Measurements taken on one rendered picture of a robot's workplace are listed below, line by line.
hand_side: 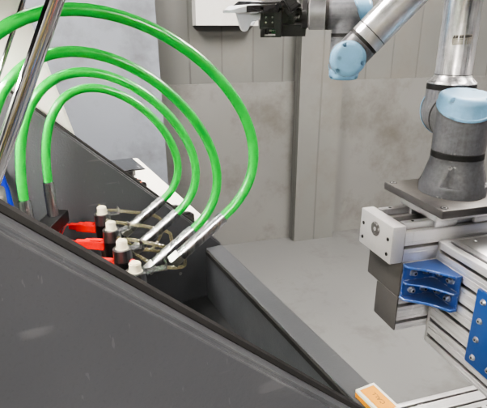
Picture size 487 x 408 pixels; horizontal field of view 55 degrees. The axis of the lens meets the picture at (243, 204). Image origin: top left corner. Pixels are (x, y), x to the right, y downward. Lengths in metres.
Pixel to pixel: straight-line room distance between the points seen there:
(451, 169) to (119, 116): 1.94
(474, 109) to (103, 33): 2.04
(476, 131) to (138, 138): 1.95
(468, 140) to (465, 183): 0.09
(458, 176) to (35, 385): 1.01
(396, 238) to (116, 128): 1.92
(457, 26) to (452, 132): 0.26
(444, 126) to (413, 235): 0.25
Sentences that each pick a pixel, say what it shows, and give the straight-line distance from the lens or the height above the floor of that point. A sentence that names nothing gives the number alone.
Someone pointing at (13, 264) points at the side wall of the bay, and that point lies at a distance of 0.24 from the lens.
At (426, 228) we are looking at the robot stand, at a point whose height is 0.98.
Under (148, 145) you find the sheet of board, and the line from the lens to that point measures 2.72.
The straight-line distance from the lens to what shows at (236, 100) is 0.62.
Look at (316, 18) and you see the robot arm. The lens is 1.23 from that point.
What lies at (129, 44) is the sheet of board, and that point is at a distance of 2.72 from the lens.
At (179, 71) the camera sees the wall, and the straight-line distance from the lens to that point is 2.97.
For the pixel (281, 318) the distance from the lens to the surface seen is 0.80.
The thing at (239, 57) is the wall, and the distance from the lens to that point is 3.05.
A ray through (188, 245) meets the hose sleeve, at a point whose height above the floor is 1.12.
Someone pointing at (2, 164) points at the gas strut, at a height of 1.33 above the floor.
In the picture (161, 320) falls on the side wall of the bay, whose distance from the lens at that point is 0.27.
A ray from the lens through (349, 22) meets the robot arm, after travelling 1.23.
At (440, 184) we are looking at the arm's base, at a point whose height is 1.07.
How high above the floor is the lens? 1.39
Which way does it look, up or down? 20 degrees down
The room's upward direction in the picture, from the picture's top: straight up
